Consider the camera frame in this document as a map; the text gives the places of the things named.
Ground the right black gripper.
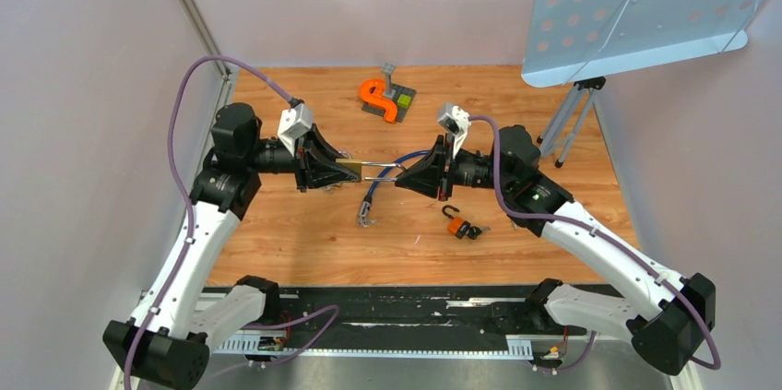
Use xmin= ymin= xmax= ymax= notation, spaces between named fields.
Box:
xmin=393 ymin=134 xmax=512 ymax=204

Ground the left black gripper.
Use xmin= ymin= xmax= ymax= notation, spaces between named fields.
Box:
xmin=246 ymin=124 xmax=360 ymax=194

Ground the large brass padlock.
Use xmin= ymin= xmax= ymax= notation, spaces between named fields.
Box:
xmin=335 ymin=158 xmax=407 ymax=183

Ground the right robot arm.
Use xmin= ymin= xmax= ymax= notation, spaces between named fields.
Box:
xmin=395 ymin=124 xmax=717 ymax=375

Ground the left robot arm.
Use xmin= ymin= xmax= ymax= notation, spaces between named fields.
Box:
xmin=102 ymin=100 xmax=359 ymax=389

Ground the black key bunch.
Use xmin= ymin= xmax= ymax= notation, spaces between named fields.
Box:
xmin=466 ymin=226 xmax=491 ymax=240

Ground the orange small padlock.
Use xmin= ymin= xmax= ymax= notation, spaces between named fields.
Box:
xmin=442 ymin=205 xmax=471 ymax=239

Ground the orange S-shaped toy base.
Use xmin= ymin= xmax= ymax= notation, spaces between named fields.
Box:
xmin=358 ymin=63 xmax=417 ymax=124

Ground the perforated metal music stand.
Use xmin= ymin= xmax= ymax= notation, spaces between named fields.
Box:
xmin=521 ymin=0 xmax=763 ymax=158

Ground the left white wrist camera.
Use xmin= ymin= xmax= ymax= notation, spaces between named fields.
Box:
xmin=277 ymin=102 xmax=314 ymax=157

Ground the blue cable lock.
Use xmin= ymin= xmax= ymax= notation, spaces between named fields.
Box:
xmin=357 ymin=149 xmax=432 ymax=229

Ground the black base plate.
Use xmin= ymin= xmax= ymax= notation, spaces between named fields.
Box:
xmin=219 ymin=284 xmax=595 ymax=357

